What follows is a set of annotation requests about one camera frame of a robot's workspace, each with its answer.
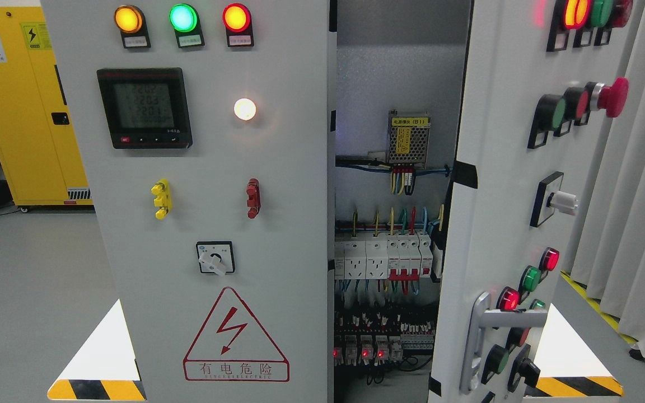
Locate red electric hazard sticker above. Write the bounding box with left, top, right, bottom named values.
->
left=183, top=287, right=290, bottom=382

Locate black digital power meter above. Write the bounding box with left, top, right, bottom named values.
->
left=97, top=67, right=193, bottom=149

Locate red terminal post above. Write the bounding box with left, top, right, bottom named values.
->
left=246, top=178, right=261, bottom=219

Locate black white rotary switch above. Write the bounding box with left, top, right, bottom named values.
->
left=195, top=241, right=235, bottom=276

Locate red emergency stop button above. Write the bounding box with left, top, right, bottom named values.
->
left=585, top=77, right=629, bottom=118

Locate yellow terminal post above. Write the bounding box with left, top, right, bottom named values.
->
left=151, top=179, right=172, bottom=220

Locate grey curtain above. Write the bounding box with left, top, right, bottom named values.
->
left=571, top=5, right=645, bottom=359

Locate white selector knob switch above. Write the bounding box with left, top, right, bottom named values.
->
left=530, top=171, right=579, bottom=227

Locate grey cabinet door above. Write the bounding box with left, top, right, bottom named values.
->
left=428, top=1, right=635, bottom=402
left=41, top=1, right=335, bottom=402

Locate red indicator light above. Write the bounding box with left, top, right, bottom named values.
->
left=222, top=3, right=254, bottom=48

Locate metal mesh power supply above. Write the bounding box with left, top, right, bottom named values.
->
left=386, top=109, right=432, bottom=169

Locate yellow safety cabinet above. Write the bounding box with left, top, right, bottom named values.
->
left=0, top=7, right=93, bottom=208

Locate lower relay terminal row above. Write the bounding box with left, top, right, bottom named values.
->
left=333, top=303, right=437, bottom=368

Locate green indicator light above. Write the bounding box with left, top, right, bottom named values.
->
left=169, top=3, right=205, bottom=48

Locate white middle breaker row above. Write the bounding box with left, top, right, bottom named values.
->
left=334, top=233, right=433, bottom=282

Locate silver door handle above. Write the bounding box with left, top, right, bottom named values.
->
left=459, top=292, right=548, bottom=395

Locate yellow indicator light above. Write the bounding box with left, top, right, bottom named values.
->
left=114, top=4, right=151, bottom=49

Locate white indicator light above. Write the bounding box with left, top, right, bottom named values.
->
left=233, top=99, right=258, bottom=121

